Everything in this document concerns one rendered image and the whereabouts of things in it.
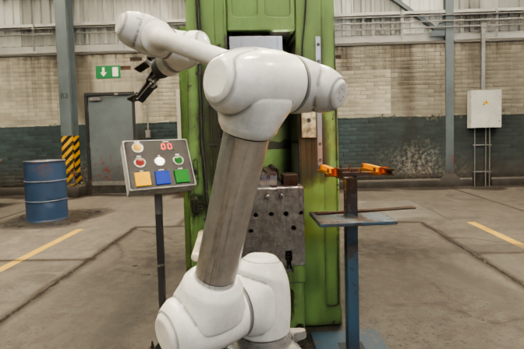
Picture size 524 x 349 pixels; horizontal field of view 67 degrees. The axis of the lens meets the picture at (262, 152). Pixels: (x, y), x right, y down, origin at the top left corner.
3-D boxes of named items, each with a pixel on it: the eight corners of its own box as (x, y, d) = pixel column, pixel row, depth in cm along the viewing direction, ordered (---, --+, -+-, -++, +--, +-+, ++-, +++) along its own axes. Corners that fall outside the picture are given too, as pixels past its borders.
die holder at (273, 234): (305, 265, 223) (303, 186, 221) (238, 268, 220) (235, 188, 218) (291, 238, 279) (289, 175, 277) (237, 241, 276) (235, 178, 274)
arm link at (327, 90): (305, 54, 100) (266, 48, 91) (364, 67, 87) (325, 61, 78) (295, 105, 103) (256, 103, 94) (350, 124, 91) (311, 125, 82)
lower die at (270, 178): (277, 185, 226) (276, 171, 225) (242, 187, 224) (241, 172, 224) (270, 178, 268) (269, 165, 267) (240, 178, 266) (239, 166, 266)
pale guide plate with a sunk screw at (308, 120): (316, 137, 238) (316, 109, 237) (302, 138, 238) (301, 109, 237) (315, 137, 240) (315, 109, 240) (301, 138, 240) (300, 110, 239)
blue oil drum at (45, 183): (56, 223, 566) (53, 161, 562) (15, 223, 568) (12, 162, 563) (76, 214, 625) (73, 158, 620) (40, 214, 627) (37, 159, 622)
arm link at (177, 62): (188, 50, 140) (155, 36, 130) (217, 32, 130) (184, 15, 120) (188, 78, 137) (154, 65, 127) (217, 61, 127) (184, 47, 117)
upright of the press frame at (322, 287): (342, 325, 248) (337, -50, 236) (302, 328, 246) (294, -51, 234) (326, 296, 291) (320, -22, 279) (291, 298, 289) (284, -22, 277)
